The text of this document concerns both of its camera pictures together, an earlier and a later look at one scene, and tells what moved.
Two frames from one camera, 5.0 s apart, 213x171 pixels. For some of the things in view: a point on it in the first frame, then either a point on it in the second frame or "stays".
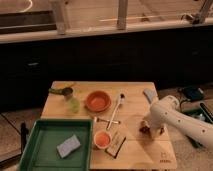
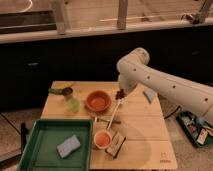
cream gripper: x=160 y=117 to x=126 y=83
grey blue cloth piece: x=150 y=94 stays
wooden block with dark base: x=115 y=144 stays
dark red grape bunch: x=144 y=129 to x=120 y=94
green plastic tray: x=40 y=151 stays
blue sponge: x=68 y=145 stays
